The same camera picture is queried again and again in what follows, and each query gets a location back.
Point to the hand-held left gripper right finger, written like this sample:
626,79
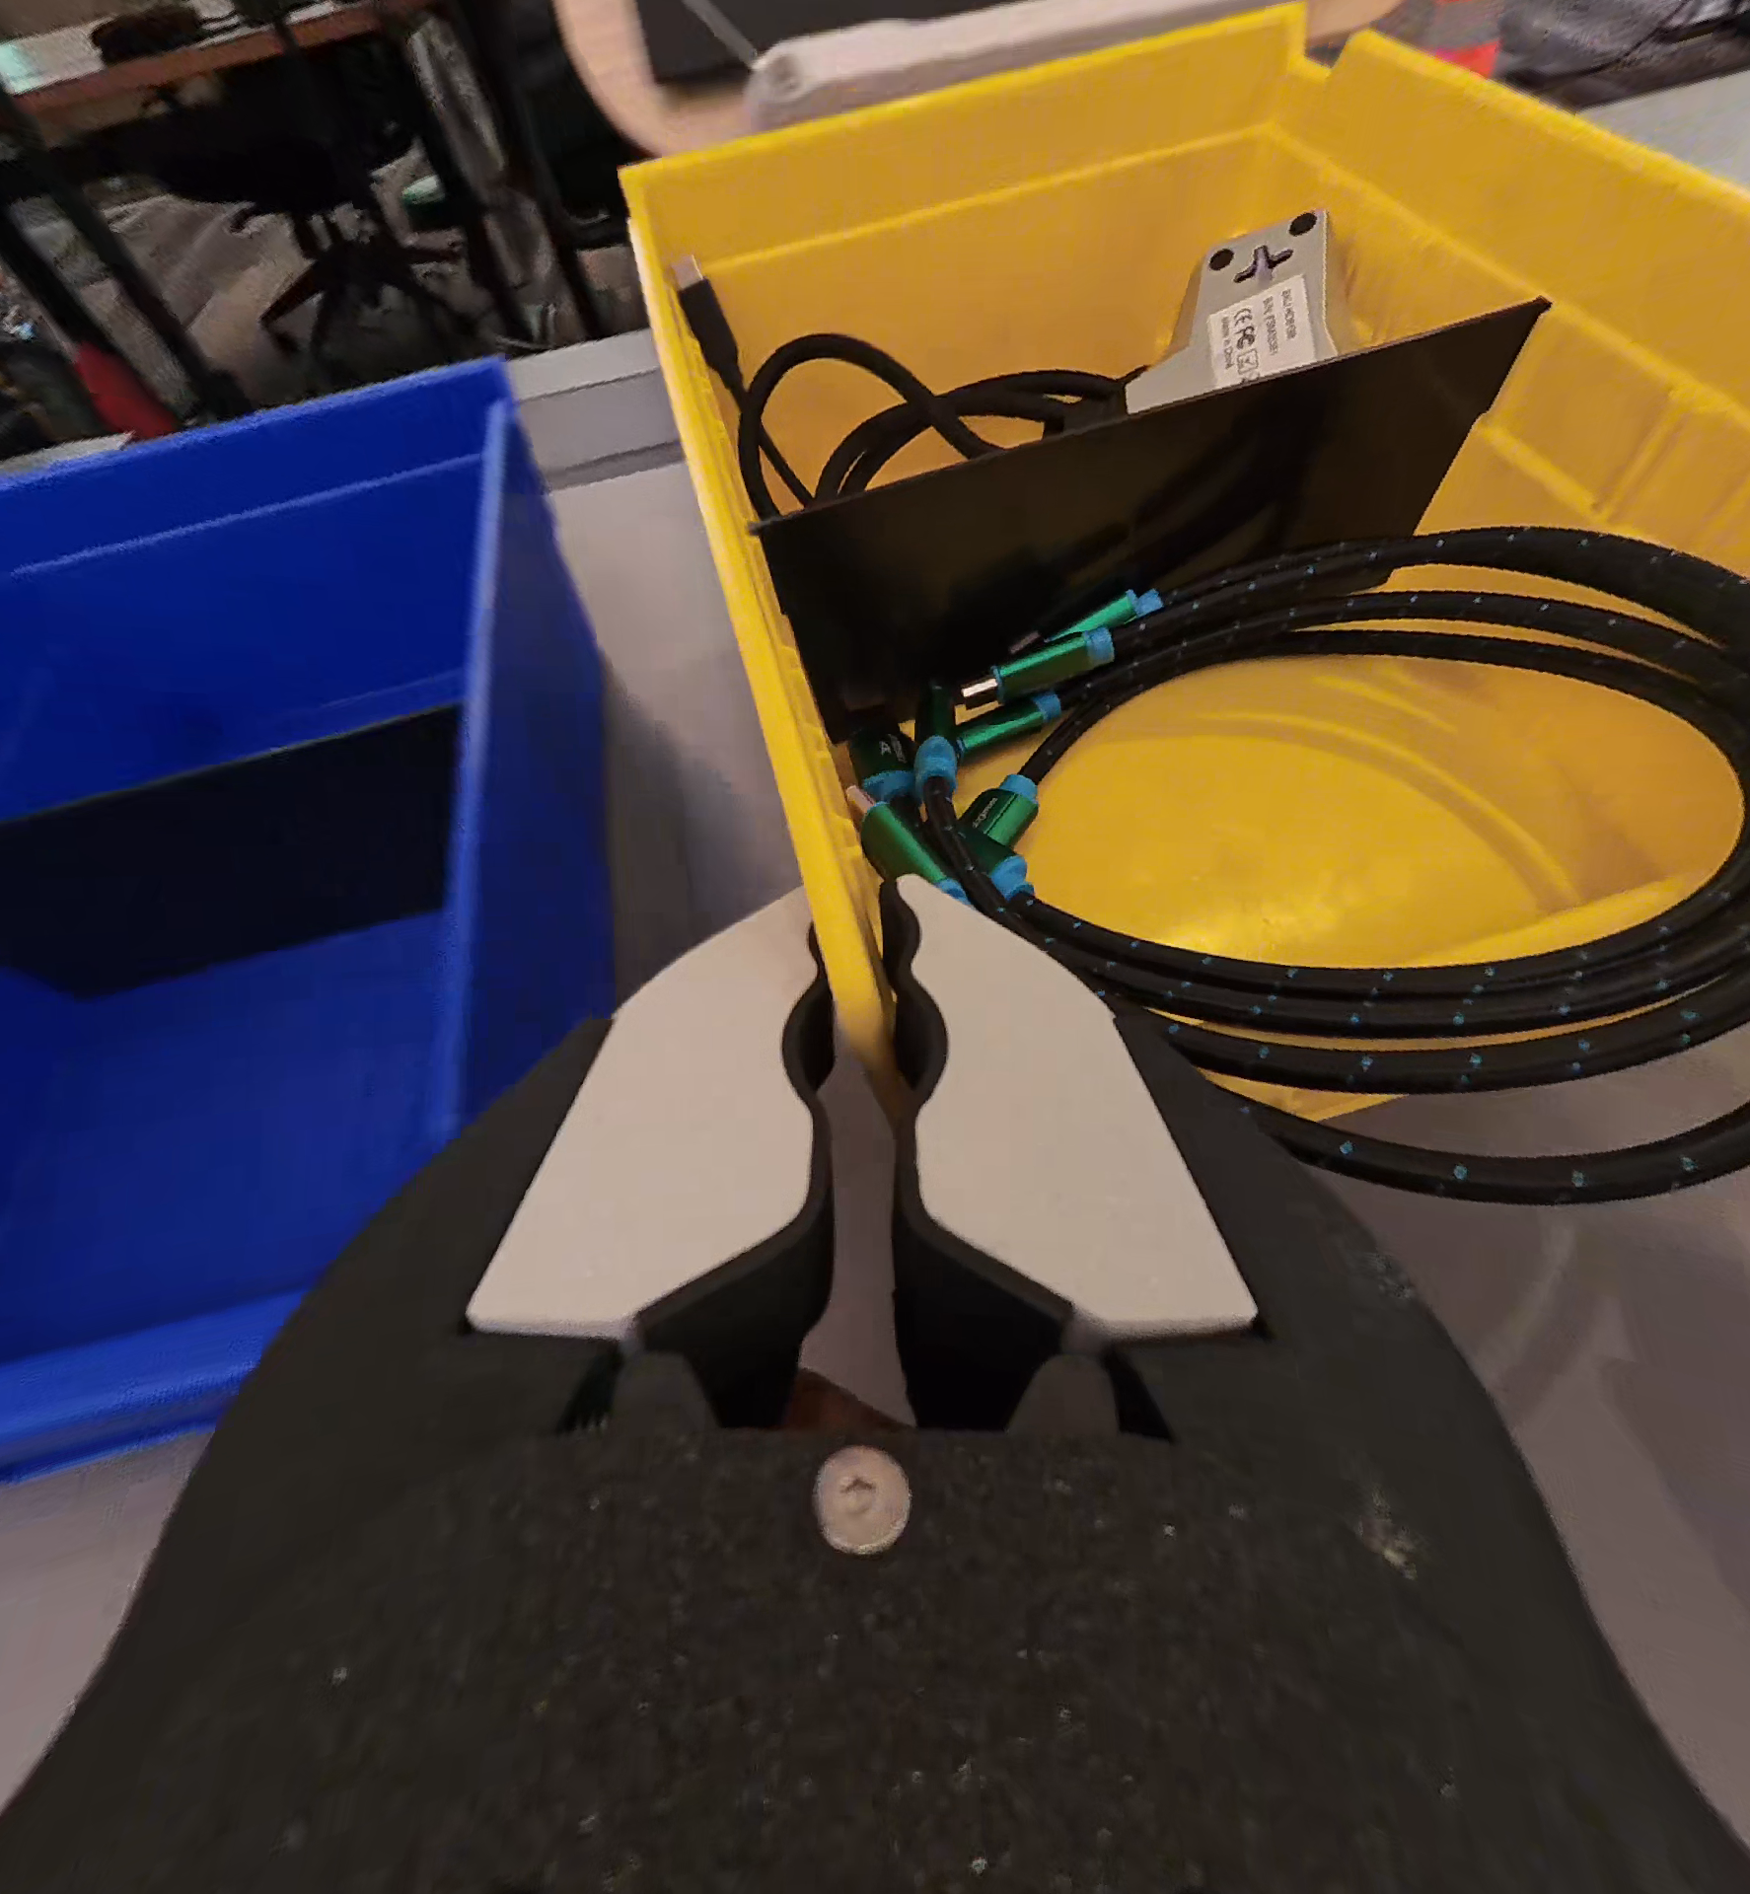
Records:
1066,1168

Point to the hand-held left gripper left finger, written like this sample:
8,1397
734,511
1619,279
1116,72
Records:
653,1168

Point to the blue storage bin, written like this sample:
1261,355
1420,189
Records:
224,1154

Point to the yellow storage bin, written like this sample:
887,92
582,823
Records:
1408,829

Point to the grey desk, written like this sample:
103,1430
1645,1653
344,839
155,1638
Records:
1555,1407

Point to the black bin divider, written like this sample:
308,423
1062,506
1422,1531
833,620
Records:
1112,547
224,858

